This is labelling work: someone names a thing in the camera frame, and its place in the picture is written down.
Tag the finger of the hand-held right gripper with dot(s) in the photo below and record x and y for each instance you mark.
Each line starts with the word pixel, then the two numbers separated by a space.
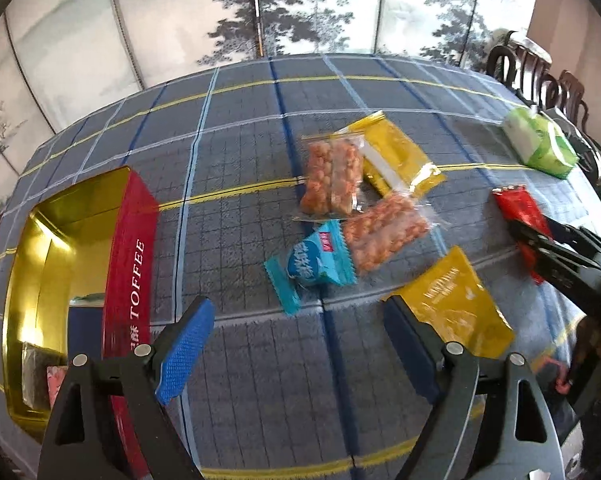
pixel 565 230
pixel 525 240

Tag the red and gold tin box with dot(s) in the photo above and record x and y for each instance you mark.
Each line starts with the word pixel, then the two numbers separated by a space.
pixel 130 240

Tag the painted folding screen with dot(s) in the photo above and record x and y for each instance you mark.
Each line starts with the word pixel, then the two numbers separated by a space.
pixel 180 10

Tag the yellow printed snack packet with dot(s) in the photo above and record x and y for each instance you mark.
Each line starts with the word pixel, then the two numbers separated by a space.
pixel 455 305

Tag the yellow snack packet white stripe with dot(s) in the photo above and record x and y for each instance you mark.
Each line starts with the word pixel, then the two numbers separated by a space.
pixel 400 155

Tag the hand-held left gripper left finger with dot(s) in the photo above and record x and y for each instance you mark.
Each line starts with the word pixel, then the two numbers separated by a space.
pixel 185 350

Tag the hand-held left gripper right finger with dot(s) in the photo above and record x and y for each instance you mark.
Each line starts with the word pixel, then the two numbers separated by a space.
pixel 410 350

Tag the blue candy packet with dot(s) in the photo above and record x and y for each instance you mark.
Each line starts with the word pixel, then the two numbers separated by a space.
pixel 310 265

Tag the navy and white snack packet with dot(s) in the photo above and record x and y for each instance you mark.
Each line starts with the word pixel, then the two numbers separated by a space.
pixel 85 330

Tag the dark wooden chair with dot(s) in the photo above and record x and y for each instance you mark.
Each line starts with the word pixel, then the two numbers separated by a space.
pixel 570 95
pixel 518 65

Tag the red snack packet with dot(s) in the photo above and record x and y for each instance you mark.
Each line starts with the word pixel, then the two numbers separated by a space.
pixel 523 207

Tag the pink patterned snack packet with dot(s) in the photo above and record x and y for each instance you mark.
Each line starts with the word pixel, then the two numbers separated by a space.
pixel 55 385

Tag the brown snack packet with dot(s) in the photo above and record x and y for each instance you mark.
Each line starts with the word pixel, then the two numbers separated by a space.
pixel 38 375

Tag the grey plaid tablecloth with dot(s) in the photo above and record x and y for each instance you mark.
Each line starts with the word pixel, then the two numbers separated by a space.
pixel 260 135

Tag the green tissue pack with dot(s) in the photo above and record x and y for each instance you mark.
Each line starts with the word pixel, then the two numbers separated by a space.
pixel 540 142

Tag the clear bag of orange peanuts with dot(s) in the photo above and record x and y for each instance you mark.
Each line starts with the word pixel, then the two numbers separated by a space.
pixel 330 175
pixel 380 232

